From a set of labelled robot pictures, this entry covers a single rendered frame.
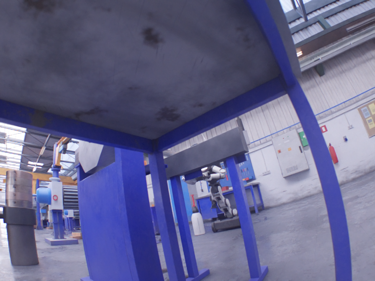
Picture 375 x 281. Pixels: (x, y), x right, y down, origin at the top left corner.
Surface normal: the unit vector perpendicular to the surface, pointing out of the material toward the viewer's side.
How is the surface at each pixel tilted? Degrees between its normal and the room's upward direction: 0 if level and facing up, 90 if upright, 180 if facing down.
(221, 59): 180
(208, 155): 90
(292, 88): 90
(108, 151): 135
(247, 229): 90
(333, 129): 90
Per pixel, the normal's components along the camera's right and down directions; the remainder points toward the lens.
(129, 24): 0.18, 0.92
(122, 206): -0.61, -0.18
